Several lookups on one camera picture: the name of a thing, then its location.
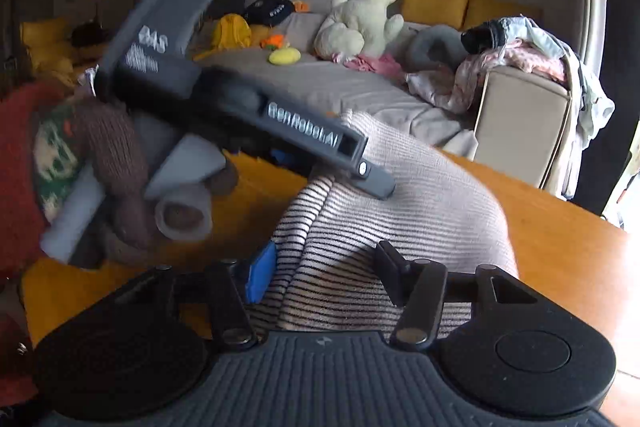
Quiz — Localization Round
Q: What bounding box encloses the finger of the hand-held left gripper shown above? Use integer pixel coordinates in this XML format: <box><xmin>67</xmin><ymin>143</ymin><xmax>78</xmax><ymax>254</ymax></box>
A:
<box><xmin>349</xmin><ymin>159</ymin><xmax>396</xmax><ymax>199</ymax></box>
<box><xmin>270</xmin><ymin>148</ymin><xmax>304</xmax><ymax>169</ymax></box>

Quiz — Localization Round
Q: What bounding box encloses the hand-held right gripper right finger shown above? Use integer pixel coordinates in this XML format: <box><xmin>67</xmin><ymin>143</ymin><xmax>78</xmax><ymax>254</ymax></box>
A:
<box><xmin>375</xmin><ymin>240</ymin><xmax>541</xmax><ymax>349</ymax></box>

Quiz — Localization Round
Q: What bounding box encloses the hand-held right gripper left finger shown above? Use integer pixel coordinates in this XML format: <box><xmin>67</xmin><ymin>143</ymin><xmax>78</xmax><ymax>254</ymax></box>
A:
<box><xmin>116</xmin><ymin>240</ymin><xmax>278</xmax><ymax>351</ymax></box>

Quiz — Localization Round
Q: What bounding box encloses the striped knit sweater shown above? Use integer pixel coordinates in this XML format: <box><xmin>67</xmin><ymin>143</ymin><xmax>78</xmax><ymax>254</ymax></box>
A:
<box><xmin>245</xmin><ymin>109</ymin><xmax>521</xmax><ymax>333</ymax></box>

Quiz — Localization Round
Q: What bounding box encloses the person's left forearm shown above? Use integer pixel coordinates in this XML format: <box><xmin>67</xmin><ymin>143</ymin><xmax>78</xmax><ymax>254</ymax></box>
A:
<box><xmin>0</xmin><ymin>79</ymin><xmax>99</xmax><ymax>281</ymax></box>

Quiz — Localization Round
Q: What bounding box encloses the person's left hand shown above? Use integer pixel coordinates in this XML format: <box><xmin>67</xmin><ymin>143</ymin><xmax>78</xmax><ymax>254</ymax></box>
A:
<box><xmin>70</xmin><ymin>99</ymin><xmax>240</xmax><ymax>254</ymax></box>

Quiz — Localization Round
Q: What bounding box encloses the yellow bag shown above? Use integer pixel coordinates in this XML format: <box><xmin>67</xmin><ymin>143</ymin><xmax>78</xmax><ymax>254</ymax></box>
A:
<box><xmin>192</xmin><ymin>13</ymin><xmax>253</xmax><ymax>60</ymax></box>

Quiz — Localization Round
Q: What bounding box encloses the small yellow plush toy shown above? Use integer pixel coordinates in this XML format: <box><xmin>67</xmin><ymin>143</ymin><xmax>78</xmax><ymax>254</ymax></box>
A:
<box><xmin>268</xmin><ymin>46</ymin><xmax>301</xmax><ymax>67</ymax></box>

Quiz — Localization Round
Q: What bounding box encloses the black cap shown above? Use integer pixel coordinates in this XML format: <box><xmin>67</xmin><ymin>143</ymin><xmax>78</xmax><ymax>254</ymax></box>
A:
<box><xmin>242</xmin><ymin>0</ymin><xmax>296</xmax><ymax>28</ymax></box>

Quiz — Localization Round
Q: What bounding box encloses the white crumpled cloth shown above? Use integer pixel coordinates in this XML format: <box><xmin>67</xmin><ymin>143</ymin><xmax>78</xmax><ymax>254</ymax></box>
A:
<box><xmin>404</xmin><ymin>66</ymin><xmax>462</xmax><ymax>106</ymax></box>

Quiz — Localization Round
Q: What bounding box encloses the orange plush toy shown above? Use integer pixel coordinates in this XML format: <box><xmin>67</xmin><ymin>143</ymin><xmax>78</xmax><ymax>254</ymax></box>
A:
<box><xmin>259</xmin><ymin>34</ymin><xmax>294</xmax><ymax>50</ymax></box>

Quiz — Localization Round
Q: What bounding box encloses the pink cloth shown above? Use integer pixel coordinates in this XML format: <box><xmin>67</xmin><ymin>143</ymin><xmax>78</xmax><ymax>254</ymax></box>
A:
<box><xmin>342</xmin><ymin>53</ymin><xmax>404</xmax><ymax>78</ymax></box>

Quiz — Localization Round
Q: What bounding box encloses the yellow armchair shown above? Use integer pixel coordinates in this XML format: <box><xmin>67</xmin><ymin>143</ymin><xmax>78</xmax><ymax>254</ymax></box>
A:
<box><xmin>20</xmin><ymin>17</ymin><xmax>101</xmax><ymax>82</ymax></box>

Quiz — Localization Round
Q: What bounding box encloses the grey neck pillow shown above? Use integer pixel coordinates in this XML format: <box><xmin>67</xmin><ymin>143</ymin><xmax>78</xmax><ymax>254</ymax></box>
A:
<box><xmin>404</xmin><ymin>25</ymin><xmax>469</xmax><ymax>70</ymax></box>

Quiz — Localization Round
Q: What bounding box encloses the beige sofa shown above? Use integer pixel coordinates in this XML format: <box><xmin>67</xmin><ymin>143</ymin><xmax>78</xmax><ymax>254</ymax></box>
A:
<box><xmin>192</xmin><ymin>0</ymin><xmax>574</xmax><ymax>204</ymax></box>

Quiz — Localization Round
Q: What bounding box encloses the white plush toy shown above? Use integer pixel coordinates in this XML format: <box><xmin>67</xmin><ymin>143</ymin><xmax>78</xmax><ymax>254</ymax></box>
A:
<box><xmin>313</xmin><ymin>0</ymin><xmax>406</xmax><ymax>60</ymax></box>

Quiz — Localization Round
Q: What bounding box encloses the dark denim garment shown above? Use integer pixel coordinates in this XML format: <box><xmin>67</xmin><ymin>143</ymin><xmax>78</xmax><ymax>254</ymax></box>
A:
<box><xmin>459</xmin><ymin>19</ymin><xmax>506</xmax><ymax>56</ymax></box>

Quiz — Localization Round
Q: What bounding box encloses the yellow cushion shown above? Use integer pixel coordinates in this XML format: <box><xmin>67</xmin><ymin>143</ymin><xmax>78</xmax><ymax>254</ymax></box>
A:
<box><xmin>462</xmin><ymin>0</ymin><xmax>544</xmax><ymax>33</ymax></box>
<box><xmin>399</xmin><ymin>0</ymin><xmax>471</xmax><ymax>30</ymax></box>

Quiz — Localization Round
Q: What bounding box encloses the beige draped cloth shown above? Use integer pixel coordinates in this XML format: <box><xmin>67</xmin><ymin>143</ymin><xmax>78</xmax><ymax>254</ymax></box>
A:
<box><xmin>549</xmin><ymin>57</ymin><xmax>587</xmax><ymax>198</ymax></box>

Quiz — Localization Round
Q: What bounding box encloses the light blue shirt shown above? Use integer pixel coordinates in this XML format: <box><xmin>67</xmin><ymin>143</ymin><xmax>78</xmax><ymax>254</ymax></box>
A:
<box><xmin>492</xmin><ymin>14</ymin><xmax>615</xmax><ymax>128</ymax></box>

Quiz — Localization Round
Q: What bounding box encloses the white stick vacuum cleaner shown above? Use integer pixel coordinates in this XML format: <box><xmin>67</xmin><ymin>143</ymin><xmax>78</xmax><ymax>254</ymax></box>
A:
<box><xmin>602</xmin><ymin>151</ymin><xmax>640</xmax><ymax>228</ymax></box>

